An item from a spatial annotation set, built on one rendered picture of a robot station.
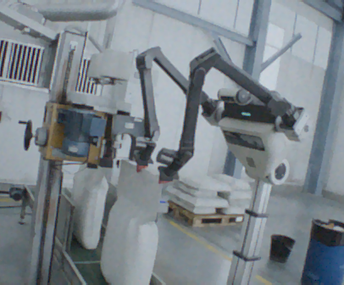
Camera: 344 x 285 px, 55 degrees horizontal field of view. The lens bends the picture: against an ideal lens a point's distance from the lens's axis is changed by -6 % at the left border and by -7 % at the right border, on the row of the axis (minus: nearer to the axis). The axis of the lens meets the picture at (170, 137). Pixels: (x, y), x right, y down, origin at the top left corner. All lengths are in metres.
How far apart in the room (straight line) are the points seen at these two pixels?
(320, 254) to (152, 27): 5.01
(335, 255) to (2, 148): 4.00
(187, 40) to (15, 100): 3.87
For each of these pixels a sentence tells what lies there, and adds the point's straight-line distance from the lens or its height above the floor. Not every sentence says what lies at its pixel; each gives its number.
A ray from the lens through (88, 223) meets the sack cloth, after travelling 2.49.
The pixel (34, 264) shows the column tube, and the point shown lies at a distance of 2.28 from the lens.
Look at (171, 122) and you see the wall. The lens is 7.02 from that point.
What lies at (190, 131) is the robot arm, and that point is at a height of 1.33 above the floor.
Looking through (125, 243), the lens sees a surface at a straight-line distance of 1.86.
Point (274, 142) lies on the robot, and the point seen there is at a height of 1.35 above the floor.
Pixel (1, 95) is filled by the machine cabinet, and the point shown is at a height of 1.29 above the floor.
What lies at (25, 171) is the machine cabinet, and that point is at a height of 0.35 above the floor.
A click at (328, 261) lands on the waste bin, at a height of 0.33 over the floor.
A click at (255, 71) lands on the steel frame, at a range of 7.89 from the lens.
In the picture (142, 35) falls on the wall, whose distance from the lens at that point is 6.72.
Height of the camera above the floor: 1.37
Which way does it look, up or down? 3 degrees down
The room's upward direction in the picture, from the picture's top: 10 degrees clockwise
